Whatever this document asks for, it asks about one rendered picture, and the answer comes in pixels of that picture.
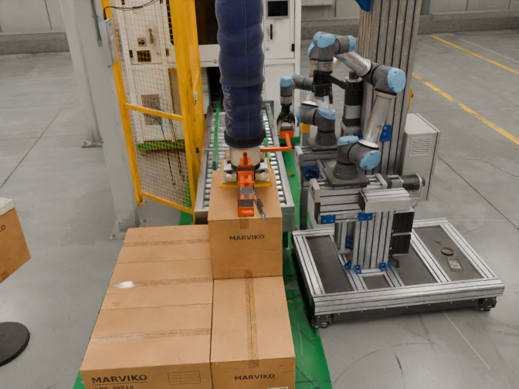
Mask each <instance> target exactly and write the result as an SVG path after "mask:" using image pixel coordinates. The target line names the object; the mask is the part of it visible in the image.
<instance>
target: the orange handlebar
mask: <svg viewBox="0 0 519 389"><path fill-rule="evenodd" d="M285 138H286V142H287V147H261V148H260V152H269V151H290V150H292V147H291V143H290V138H289V134H288V133H285ZM247 164H251V158H250V157H248V158H247ZM252 186H253V179H252V175H248V178H244V176H243V175H241V176H240V187H241V188H243V187H252ZM241 214H242V215H251V214H253V211H252V210H249V211H241Z"/></svg>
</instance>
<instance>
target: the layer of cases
mask: <svg viewBox="0 0 519 389"><path fill-rule="evenodd" d="M80 374H81V377H82V379H83V384H84V387H85V389H295V352H294V347H293V337H292V333H291V327H290V318H289V313H288V308H287V298H286V293H285V288H284V283H283V276H261V277H244V278H228V279H213V276H212V260H211V251H210V243H209V227H208V225H179V226H164V227H149V228H129V229H128V230H127V234H126V236H125V239H124V243H123V245H122V248H121V251H120V254H119V257H118V260H117V263H116V265H115V268H114V272H113V275H112V277H111V280H110V284H109V286H108V288H107V292H106V295H105V297H104V300H103V304H102V306H101V309H100V313H99V316H98V317H97V321H96V324H95V327H94V329H93V333H92V336H91V338H90V342H89V344H88V347H87V349H86V353H85V356H84V358H83V362H82V365H81V368H80Z"/></svg>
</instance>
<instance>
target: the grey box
mask: <svg viewBox="0 0 519 389"><path fill-rule="evenodd" d="M99 26H100V34H101V39H102V43H103V50H104V55H105V60H106V64H107V66H112V65H113V64H115V62H116V61H118V53H117V44H116V39H115V35H114V26H113V21H112V18H107V20H104V19H102V20H101V21H100V22H99Z"/></svg>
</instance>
